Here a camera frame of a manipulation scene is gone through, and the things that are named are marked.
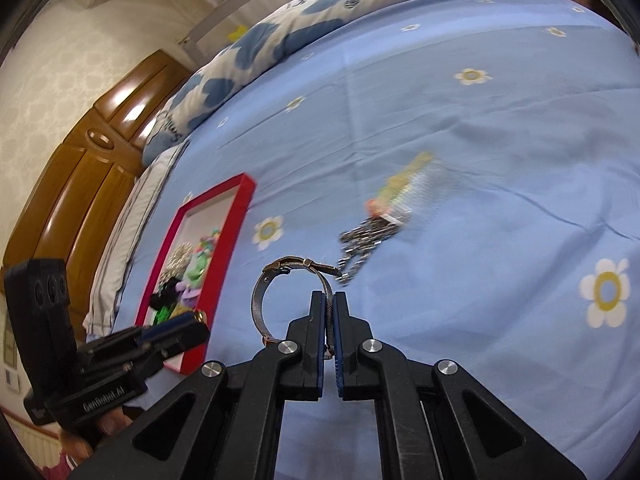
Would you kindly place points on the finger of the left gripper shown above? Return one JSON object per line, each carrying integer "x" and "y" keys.
{"x": 189, "y": 344}
{"x": 168, "y": 328}

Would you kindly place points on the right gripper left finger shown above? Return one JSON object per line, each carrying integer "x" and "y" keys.
{"x": 222, "y": 422}

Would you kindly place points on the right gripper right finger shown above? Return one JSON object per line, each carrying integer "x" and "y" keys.
{"x": 436, "y": 421}

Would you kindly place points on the purple hair clip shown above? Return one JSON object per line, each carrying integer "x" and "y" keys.
{"x": 188, "y": 295}

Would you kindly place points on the black velvet scrunchie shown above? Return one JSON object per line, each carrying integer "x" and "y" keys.
{"x": 166, "y": 296}

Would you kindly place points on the green knitted bow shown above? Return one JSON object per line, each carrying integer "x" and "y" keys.
{"x": 197, "y": 268}

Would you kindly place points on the gold square wristwatch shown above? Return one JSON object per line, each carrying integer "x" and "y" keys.
{"x": 271, "y": 299}

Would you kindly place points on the left hand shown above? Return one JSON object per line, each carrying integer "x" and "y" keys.
{"x": 110, "y": 425}

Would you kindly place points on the grey striped pillow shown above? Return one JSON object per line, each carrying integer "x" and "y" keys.
{"x": 113, "y": 268}

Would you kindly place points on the red shallow box tray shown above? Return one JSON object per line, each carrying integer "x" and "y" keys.
{"x": 210, "y": 222}

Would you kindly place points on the wooden headboard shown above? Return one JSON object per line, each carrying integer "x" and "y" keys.
{"x": 79, "y": 195}

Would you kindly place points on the clear hair comb yellow trim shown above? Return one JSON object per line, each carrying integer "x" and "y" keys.
{"x": 407, "y": 189}

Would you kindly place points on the blue floral bed sheet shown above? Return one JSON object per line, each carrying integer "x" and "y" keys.
{"x": 520, "y": 258}

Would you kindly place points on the white blue cartoon duvet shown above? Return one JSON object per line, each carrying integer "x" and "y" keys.
{"x": 281, "y": 34}

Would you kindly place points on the grey bed guard rail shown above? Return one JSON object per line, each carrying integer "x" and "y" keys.
{"x": 217, "y": 30}

